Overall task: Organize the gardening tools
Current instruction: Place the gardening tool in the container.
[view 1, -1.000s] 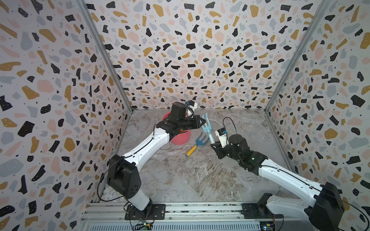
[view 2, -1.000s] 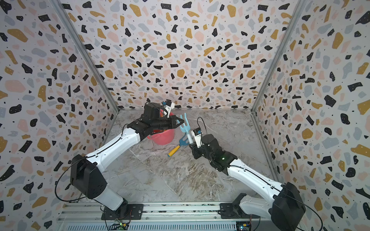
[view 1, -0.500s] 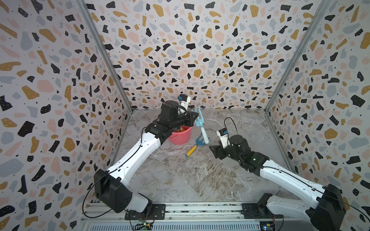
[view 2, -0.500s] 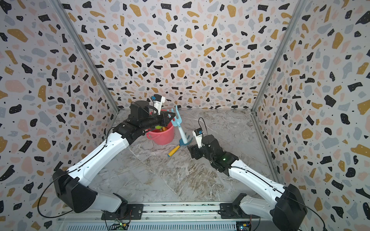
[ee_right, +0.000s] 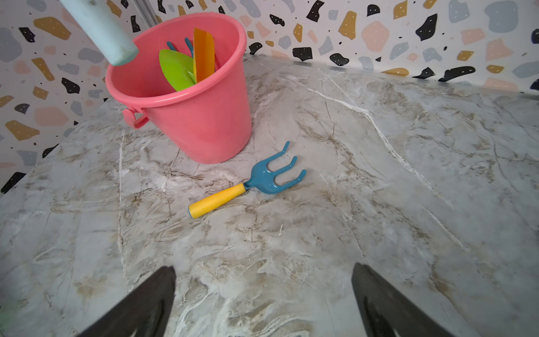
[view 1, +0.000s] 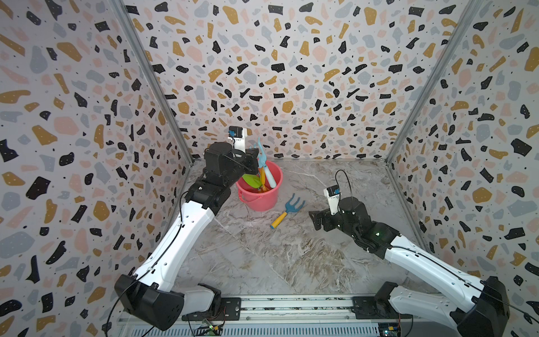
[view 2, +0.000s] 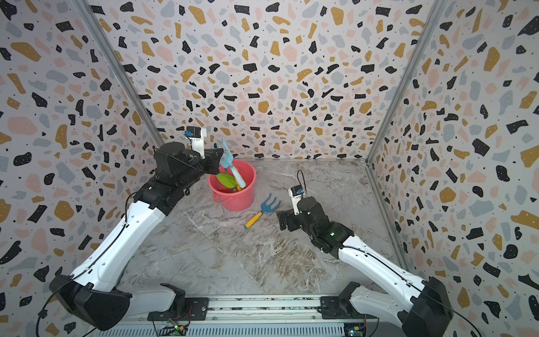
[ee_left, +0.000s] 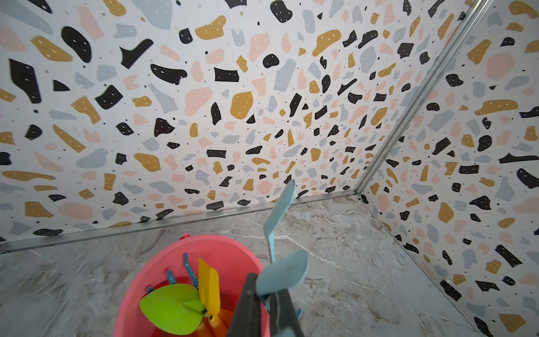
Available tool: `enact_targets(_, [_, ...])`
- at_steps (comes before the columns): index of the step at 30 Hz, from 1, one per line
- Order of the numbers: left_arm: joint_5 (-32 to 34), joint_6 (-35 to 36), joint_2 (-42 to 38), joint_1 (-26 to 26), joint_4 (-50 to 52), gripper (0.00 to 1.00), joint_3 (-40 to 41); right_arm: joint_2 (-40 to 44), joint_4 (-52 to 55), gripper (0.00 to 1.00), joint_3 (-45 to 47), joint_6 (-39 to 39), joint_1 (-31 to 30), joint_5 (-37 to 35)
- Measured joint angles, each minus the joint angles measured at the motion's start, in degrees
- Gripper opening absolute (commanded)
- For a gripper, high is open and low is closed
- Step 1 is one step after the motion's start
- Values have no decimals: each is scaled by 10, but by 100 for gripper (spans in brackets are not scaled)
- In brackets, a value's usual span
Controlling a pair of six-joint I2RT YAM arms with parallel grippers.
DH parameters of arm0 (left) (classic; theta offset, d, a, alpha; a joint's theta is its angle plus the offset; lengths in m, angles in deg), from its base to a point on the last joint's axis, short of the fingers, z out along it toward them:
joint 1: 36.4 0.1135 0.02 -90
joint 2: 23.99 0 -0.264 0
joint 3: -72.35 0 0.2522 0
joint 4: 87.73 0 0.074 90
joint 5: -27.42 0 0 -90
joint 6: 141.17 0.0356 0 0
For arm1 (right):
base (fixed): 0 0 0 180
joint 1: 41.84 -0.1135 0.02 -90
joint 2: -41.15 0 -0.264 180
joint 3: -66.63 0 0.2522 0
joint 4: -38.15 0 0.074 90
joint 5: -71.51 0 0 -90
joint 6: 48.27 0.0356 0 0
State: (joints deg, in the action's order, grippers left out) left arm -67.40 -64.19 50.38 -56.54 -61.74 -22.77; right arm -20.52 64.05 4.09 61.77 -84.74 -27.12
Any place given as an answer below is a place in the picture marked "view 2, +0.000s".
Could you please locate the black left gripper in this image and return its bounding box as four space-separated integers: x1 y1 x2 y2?
177 146 223 193

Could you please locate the light blue fork white handle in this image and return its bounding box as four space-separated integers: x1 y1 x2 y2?
218 138 246 189

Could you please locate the green trowel orange handle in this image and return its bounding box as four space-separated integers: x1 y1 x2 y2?
216 173 241 192

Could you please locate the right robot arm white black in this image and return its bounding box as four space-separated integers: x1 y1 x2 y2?
277 197 453 336

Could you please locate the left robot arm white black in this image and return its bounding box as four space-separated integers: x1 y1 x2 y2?
49 142 224 331

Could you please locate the pink plastic bucket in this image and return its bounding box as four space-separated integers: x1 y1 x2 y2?
208 160 257 212

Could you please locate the green circuit board right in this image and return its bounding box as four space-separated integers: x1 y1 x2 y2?
343 323 366 337

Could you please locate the green circuit board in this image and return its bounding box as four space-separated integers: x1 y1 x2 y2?
343 323 366 337
159 320 189 336

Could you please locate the green circuit board left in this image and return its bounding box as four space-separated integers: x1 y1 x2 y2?
159 320 189 336

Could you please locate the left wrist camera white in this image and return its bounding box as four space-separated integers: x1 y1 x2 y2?
185 126 207 159

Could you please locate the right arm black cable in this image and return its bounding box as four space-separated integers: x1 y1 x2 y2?
296 169 310 199

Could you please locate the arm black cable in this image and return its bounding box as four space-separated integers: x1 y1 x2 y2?
35 145 203 337
296 169 310 199

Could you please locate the small teal rake yellow handle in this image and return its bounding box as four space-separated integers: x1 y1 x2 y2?
244 194 281 229

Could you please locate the aluminium left corner post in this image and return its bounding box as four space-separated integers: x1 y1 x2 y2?
72 1 164 151

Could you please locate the aluminium corner post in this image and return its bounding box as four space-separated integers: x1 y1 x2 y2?
72 1 164 151
365 0 447 167

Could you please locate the aluminium back wall rail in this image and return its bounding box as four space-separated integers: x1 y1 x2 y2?
234 157 367 164

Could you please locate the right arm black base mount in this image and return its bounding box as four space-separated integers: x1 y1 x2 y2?
317 282 364 320

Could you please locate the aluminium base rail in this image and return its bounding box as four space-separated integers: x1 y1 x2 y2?
82 295 406 336

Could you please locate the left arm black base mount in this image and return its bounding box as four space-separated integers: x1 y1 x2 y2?
147 283 209 322

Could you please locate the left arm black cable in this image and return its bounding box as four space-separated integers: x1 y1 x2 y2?
35 145 203 337

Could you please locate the aluminium right corner post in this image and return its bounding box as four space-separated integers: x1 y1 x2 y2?
365 0 447 167

